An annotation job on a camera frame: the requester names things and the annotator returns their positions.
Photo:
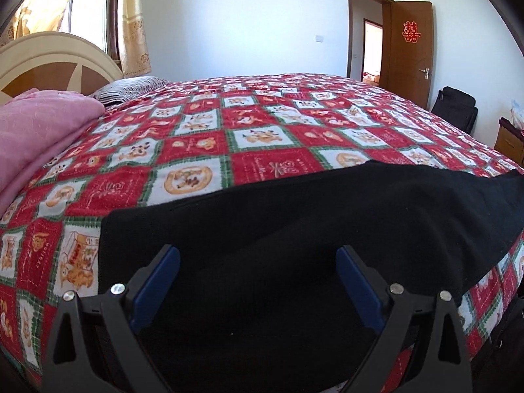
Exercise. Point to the pink blanket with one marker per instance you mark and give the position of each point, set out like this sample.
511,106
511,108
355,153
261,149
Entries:
37,131

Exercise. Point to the red paper door decoration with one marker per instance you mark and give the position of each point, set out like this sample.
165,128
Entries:
410,32

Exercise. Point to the beige patterned curtain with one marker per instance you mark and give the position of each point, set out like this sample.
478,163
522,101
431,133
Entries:
133,37

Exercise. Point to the red checkered printed bedspread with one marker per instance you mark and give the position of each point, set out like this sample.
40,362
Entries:
254,139

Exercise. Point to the wooden nightstand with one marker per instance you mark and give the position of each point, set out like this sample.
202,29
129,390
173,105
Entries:
511,145

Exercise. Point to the clear plastic bag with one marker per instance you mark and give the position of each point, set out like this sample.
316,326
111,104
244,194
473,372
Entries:
518,114

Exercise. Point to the black suitcase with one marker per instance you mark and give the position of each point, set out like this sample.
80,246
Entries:
454,108

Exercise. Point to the window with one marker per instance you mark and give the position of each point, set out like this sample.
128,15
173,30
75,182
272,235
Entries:
84,0

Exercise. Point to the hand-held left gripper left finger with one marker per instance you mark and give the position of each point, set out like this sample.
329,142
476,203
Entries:
157,284

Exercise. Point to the cream and wood headboard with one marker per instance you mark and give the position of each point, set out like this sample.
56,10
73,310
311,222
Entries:
49,59

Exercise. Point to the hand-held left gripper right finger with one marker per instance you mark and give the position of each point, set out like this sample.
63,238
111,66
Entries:
359,284

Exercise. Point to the brown wooden door frame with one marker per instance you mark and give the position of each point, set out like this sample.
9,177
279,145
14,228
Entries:
353,28

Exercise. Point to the striped pillow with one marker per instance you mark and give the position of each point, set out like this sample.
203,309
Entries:
131,88

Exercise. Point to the brown wooden door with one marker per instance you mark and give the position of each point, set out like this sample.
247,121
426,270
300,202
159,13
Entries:
409,61

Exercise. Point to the black pants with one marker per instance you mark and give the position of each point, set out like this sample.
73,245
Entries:
286,229

